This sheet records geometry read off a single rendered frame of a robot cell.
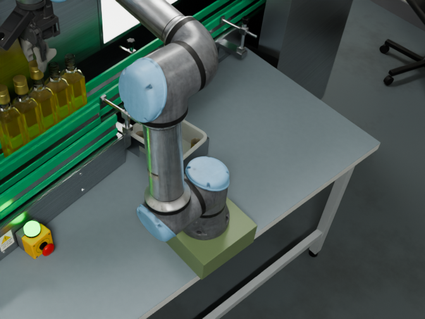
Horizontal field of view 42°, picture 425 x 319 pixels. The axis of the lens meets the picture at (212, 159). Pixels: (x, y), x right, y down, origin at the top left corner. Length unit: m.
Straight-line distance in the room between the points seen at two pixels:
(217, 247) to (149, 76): 0.66
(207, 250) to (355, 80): 2.30
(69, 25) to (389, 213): 1.85
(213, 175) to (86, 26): 0.70
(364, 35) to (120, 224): 2.78
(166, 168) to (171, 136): 0.10
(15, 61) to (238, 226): 0.81
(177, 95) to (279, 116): 1.04
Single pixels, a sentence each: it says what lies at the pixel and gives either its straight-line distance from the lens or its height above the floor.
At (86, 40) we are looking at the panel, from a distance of 1.90.
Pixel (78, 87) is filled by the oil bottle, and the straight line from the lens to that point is 1.71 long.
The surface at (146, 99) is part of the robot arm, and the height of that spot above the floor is 1.43.
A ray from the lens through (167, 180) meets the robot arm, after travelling 1.28.
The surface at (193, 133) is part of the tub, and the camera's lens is 1.89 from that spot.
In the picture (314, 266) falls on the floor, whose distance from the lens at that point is 2.62.
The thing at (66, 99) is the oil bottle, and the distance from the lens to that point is 1.70.
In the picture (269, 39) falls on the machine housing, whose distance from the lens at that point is 2.37.
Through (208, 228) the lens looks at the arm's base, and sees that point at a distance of 1.56.
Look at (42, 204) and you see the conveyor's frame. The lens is 1.66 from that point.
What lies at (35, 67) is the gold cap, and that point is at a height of 1.18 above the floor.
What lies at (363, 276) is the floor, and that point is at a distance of 2.66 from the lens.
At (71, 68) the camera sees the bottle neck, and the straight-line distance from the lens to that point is 1.68.
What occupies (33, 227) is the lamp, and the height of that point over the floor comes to 0.85.
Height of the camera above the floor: 2.13
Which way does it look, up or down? 47 degrees down
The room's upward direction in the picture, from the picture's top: 7 degrees clockwise
